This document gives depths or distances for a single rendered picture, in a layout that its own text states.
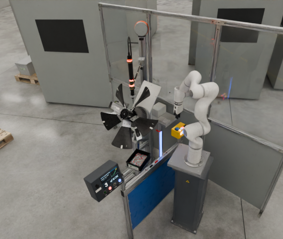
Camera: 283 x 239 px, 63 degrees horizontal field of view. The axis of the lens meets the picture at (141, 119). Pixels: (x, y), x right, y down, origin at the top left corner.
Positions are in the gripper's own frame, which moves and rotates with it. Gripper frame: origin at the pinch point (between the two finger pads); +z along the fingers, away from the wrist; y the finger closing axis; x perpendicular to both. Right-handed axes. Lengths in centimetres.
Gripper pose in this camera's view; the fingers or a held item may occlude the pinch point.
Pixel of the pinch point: (178, 116)
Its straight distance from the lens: 232.5
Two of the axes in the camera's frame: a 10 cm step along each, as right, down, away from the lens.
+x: -7.2, -3.7, 5.8
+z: 0.5, 8.1, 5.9
